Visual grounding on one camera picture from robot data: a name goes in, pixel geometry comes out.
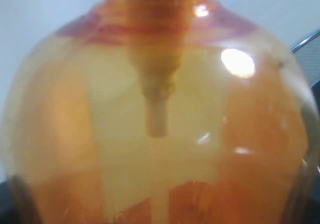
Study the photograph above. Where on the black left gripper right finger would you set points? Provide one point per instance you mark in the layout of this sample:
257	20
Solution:
311	212

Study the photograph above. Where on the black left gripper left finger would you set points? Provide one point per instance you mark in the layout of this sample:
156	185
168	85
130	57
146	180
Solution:
17	204

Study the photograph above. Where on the orange dish soap pump bottle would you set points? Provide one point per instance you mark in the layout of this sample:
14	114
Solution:
162	111

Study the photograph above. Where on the stainless steel mesh colander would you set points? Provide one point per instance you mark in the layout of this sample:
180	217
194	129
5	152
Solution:
307	53

